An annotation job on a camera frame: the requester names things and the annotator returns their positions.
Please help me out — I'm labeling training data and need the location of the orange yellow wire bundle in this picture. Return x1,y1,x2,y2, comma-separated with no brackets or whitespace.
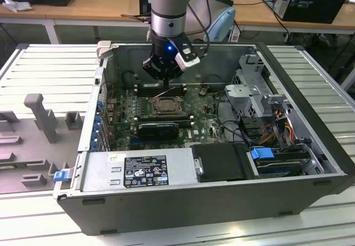
260,111,295,147

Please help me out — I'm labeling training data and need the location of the green motherboard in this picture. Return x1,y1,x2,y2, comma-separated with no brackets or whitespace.
106,83,231,151

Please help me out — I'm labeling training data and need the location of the crumpled white paper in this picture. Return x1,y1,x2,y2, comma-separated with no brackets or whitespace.
2,0,33,13

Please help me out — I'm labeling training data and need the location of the black desktop computer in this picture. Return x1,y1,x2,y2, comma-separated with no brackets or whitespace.
262,0,347,24

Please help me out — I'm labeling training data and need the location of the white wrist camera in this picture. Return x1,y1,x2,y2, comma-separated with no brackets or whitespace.
169,36,201,71

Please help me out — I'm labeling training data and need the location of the black plastic cover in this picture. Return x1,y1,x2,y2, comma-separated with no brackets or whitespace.
191,143,250,183

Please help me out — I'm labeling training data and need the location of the blue disk carrier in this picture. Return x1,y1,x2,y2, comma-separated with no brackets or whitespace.
248,147,275,167

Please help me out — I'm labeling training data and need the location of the black graphics card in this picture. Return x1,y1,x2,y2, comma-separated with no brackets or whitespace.
137,122,180,140

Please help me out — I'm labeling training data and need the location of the silver metal drive cage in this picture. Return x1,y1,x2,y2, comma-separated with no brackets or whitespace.
224,53,295,119

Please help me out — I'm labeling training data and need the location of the CPU socket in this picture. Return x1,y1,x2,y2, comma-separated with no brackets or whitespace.
150,96,186,115

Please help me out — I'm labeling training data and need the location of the black open PC case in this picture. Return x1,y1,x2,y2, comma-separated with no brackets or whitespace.
52,42,355,237

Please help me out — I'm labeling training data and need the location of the grey parts rack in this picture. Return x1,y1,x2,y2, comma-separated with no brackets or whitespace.
0,93,85,194

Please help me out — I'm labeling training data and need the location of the metal socket cover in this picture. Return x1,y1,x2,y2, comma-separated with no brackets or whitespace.
151,97,185,114

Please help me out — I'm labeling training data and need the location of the blue plastic latch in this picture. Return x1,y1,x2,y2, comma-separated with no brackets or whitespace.
54,170,70,182

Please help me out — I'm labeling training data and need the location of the white power strip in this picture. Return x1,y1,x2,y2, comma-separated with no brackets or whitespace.
229,25,241,43

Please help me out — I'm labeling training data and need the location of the green RAM stick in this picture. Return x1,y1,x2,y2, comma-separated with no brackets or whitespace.
135,118,192,127

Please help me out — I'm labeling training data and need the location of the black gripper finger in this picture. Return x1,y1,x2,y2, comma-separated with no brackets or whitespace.
166,67,184,88
143,57,167,88

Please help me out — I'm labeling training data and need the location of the silver power supply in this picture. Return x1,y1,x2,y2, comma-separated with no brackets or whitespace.
80,149,199,193

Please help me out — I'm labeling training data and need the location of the black hard disk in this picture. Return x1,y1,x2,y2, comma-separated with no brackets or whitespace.
256,158,303,178

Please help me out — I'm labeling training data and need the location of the grey case latch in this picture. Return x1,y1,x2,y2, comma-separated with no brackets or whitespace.
96,41,112,61

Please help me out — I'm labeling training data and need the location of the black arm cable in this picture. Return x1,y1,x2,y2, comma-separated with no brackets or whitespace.
187,0,212,52

